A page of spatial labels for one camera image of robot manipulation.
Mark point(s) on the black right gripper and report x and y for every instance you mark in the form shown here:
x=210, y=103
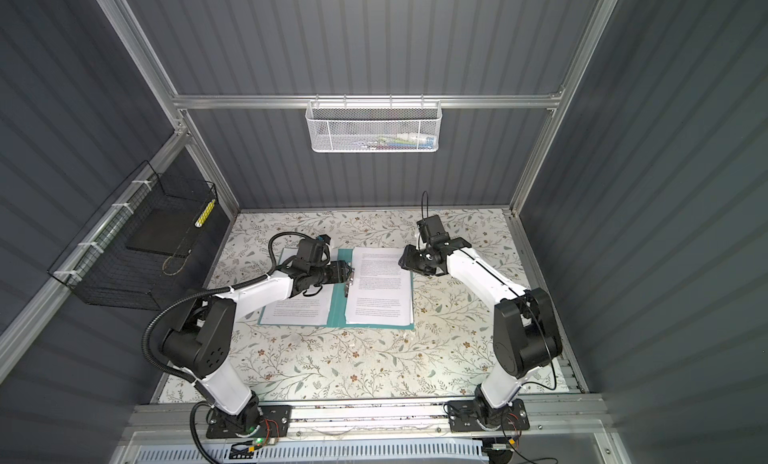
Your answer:
x=408, y=260

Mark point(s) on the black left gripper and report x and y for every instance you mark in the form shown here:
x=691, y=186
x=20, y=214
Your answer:
x=338, y=271

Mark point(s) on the silver metal folder clip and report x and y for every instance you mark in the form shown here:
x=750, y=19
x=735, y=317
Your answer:
x=349, y=281

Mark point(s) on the teal file folder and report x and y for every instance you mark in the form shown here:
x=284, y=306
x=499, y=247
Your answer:
x=338, y=316

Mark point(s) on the white paper sheet underneath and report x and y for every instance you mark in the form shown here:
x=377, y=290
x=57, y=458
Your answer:
x=381, y=292

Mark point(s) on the printed white paper sheet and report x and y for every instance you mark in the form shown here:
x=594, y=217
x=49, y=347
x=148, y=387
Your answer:
x=302, y=310

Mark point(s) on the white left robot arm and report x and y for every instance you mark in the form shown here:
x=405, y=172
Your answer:
x=198, y=342

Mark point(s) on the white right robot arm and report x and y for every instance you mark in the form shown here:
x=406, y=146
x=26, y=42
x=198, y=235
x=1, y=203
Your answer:
x=525, y=333

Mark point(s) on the pens in white basket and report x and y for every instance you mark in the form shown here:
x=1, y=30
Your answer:
x=401, y=141

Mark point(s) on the yellow marker in basket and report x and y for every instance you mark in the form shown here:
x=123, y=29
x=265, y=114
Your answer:
x=204, y=215

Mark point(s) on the black pad in basket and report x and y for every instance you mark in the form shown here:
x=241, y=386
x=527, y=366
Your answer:
x=166, y=232

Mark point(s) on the white wire mesh basket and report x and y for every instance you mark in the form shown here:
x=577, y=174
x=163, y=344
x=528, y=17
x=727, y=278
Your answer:
x=332, y=129

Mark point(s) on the black wire mesh basket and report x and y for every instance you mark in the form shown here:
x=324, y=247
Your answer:
x=135, y=255

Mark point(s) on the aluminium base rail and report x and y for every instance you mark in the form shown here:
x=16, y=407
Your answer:
x=547, y=413

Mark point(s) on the white vented cable duct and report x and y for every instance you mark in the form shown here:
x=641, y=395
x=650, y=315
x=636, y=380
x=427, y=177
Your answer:
x=432, y=450

